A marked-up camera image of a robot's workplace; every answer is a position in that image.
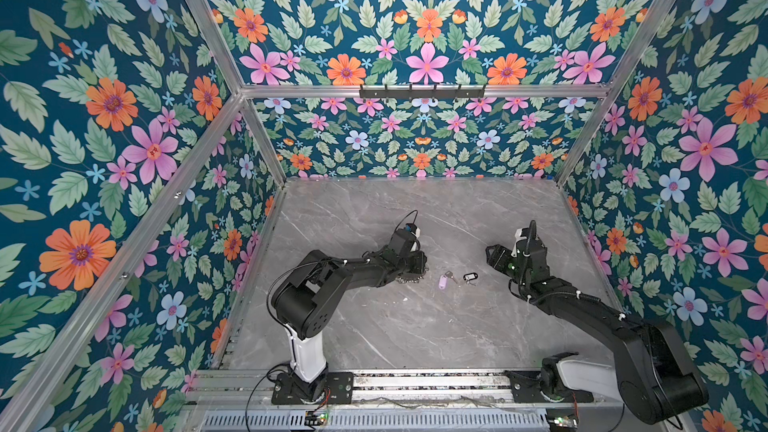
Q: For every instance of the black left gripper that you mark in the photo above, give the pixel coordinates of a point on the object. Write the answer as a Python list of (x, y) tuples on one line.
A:
[(421, 262)]

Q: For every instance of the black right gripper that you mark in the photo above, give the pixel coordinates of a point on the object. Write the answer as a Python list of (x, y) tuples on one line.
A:
[(500, 254)]

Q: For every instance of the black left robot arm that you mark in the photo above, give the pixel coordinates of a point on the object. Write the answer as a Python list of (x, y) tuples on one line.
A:
[(305, 301)]

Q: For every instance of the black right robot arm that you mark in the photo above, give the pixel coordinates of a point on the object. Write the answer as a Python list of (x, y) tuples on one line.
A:
[(652, 373)]

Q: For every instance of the aluminium back top beam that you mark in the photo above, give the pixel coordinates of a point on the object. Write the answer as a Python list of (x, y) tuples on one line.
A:
[(329, 91)]

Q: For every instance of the aluminium beam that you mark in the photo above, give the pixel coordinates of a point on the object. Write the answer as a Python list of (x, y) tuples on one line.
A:
[(59, 359), (329, 91)]

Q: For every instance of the aluminium left top beam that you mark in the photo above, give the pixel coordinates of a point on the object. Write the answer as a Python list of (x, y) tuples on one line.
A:
[(59, 359)]

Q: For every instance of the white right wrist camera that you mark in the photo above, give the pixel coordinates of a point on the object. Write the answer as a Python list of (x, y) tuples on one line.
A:
[(521, 237)]

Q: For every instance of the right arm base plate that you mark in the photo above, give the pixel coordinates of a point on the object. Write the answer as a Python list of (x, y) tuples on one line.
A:
[(533, 386)]

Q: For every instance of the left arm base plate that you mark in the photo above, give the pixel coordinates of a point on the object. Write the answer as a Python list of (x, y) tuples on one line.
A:
[(328, 388)]

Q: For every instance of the white perforated cable duct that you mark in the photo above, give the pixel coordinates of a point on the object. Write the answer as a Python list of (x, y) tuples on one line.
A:
[(374, 419)]

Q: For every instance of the black hook rail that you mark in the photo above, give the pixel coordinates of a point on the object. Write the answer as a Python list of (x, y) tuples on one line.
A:
[(409, 92)]

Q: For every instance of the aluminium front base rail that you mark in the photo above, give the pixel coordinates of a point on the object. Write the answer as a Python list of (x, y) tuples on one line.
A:
[(409, 387)]

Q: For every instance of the aluminium back right post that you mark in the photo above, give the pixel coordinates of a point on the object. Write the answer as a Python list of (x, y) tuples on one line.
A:
[(647, 31)]

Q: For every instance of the aluminium post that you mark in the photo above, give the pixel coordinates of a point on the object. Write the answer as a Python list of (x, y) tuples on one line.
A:
[(647, 31), (222, 56)]

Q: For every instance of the aluminium back left post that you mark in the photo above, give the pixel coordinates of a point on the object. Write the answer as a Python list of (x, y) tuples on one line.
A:
[(222, 56)]

